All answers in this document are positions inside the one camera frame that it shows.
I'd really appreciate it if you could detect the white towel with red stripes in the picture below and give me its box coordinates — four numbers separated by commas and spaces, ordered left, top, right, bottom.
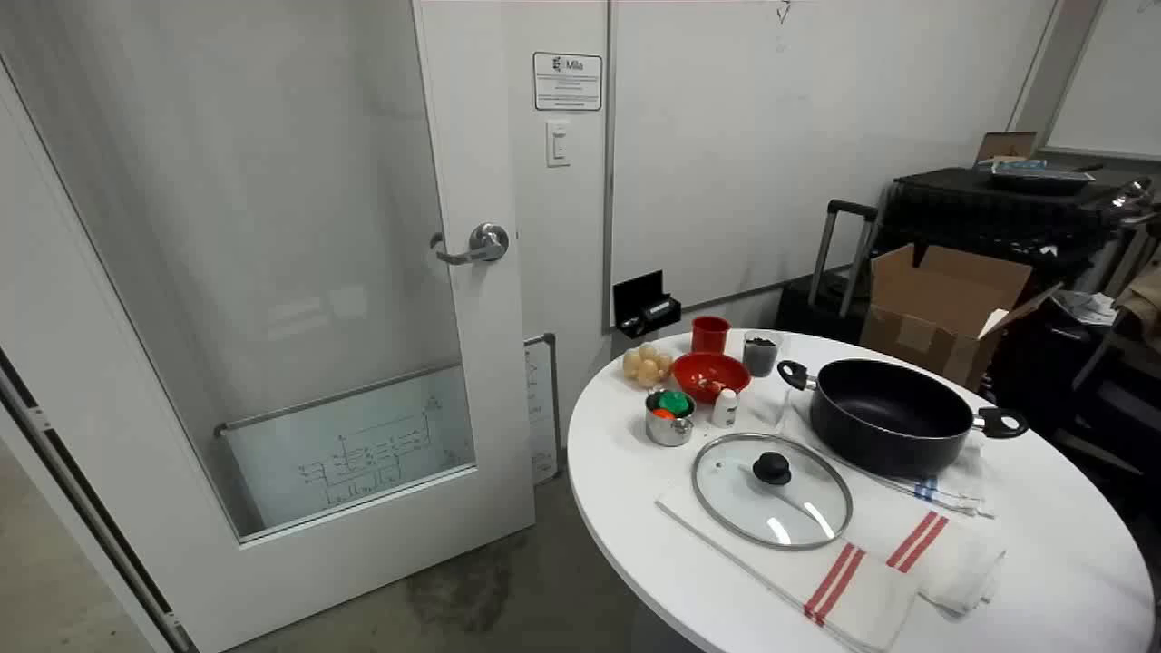
846, 476, 1010, 621
654, 463, 919, 653

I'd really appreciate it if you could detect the white door with frosted glass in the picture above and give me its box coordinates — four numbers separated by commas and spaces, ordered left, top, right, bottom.
0, 0, 539, 653

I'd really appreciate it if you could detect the small white shaker bottle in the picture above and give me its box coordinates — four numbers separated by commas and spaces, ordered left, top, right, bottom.
709, 383, 744, 432

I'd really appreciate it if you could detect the silver door lever handle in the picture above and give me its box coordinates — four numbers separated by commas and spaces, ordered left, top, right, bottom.
428, 221, 515, 268

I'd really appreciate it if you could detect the pale yellow bread roll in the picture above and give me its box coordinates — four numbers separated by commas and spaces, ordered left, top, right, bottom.
619, 340, 680, 393

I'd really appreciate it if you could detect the black cooking pot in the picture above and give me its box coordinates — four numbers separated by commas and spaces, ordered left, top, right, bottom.
775, 355, 1032, 481

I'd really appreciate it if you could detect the red mug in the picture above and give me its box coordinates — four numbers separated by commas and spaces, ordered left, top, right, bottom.
689, 313, 734, 359

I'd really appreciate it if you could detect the white towel with blue stripes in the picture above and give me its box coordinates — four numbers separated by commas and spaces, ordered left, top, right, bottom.
900, 439, 1002, 524

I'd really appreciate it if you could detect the measuring cup with dark contents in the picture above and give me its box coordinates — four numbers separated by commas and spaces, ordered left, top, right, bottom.
739, 334, 780, 381

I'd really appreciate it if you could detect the white light switch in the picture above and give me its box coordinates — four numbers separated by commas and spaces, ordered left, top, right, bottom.
539, 115, 574, 172

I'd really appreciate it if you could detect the metal tin with colourful items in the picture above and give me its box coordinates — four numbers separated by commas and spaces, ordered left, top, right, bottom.
641, 383, 701, 451

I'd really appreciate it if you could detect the glass lid with black knob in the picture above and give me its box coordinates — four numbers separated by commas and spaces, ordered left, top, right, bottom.
689, 432, 855, 555

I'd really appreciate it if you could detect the open cardboard box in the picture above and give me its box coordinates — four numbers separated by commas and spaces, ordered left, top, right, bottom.
860, 241, 1064, 393

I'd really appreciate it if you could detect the white wall sign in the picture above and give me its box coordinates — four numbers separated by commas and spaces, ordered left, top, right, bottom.
531, 47, 607, 115

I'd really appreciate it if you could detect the flat cardboard piece on table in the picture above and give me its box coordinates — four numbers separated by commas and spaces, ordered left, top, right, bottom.
971, 127, 1046, 172

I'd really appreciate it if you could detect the black chair with clutter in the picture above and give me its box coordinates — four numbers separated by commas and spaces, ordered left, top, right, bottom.
982, 284, 1161, 490

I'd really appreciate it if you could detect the large wall whiteboard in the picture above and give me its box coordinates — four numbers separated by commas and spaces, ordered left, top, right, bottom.
603, 0, 1064, 334

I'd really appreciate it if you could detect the black covered table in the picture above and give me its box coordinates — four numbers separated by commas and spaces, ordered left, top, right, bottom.
872, 153, 1161, 265

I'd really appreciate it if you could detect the red bowl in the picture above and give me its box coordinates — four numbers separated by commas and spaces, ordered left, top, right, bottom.
669, 347, 756, 405

